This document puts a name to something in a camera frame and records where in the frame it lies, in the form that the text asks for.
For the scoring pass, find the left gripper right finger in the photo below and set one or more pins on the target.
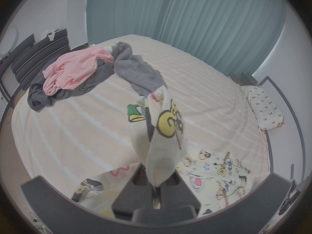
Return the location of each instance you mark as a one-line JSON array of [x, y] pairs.
[[178, 196]]

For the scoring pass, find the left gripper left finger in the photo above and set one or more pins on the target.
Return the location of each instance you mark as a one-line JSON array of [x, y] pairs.
[[131, 196]]

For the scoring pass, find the white printed pyjama top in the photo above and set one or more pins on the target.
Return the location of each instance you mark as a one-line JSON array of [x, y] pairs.
[[160, 140]]

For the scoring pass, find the bed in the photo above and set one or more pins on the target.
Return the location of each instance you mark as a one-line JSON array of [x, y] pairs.
[[85, 121]]

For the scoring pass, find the white printed pillow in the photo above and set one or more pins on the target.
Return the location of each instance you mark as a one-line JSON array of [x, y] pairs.
[[265, 106]]

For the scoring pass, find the dark grey garment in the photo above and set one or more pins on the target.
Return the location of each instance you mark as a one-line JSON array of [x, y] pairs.
[[41, 99]]

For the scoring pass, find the grey bedside table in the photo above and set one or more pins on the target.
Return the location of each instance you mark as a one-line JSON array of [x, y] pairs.
[[241, 79]]

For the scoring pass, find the pink garment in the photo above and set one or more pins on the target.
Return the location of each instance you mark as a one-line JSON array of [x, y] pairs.
[[73, 69]]

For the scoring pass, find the black chest of drawers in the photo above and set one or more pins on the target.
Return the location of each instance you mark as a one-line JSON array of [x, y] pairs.
[[31, 57]]

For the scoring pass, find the blue-green curtain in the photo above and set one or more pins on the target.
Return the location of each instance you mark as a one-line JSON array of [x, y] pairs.
[[195, 21]]

